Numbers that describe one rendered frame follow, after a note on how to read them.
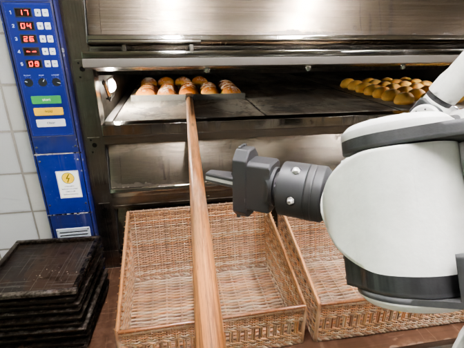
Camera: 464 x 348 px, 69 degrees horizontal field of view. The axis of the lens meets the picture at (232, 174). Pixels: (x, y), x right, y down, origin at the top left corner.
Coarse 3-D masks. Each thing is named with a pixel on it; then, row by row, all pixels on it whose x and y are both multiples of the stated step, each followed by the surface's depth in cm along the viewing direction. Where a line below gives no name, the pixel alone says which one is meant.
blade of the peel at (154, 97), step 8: (136, 96) 161; (144, 96) 161; (152, 96) 162; (160, 96) 162; (168, 96) 163; (176, 96) 163; (184, 96) 164; (200, 96) 165; (208, 96) 165; (216, 96) 166; (224, 96) 166; (232, 96) 167; (240, 96) 167
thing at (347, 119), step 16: (368, 112) 139; (384, 112) 139; (400, 112) 139; (112, 128) 119; (128, 128) 120; (144, 128) 121; (160, 128) 122; (176, 128) 123; (208, 128) 125; (224, 128) 126; (240, 128) 127; (256, 128) 128; (272, 128) 130
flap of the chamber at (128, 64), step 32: (96, 64) 97; (128, 64) 99; (160, 64) 100; (192, 64) 102; (224, 64) 103; (256, 64) 105; (288, 64) 107; (320, 64) 109; (352, 64) 113; (384, 64) 117; (416, 64) 123; (448, 64) 128
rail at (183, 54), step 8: (88, 56) 97; (96, 56) 97; (104, 56) 97; (112, 56) 98; (120, 56) 98; (128, 56) 98; (136, 56) 99; (144, 56) 99; (152, 56) 99; (160, 56) 100; (168, 56) 100; (176, 56) 100; (184, 56) 101; (192, 56) 101; (200, 56) 102; (208, 56) 102; (216, 56) 102; (224, 56) 103; (232, 56) 103; (240, 56) 104; (248, 56) 104; (256, 56) 104; (264, 56) 105; (272, 56) 105; (280, 56) 106; (288, 56) 106; (296, 56) 106; (304, 56) 107; (312, 56) 107; (320, 56) 108
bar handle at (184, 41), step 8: (88, 40) 99; (96, 40) 99; (104, 40) 100; (112, 40) 100; (120, 40) 100; (128, 40) 101; (136, 40) 101; (144, 40) 101; (152, 40) 102; (160, 40) 102; (168, 40) 103; (176, 40) 103; (184, 40) 103; (192, 40) 104; (200, 40) 104; (192, 48) 104
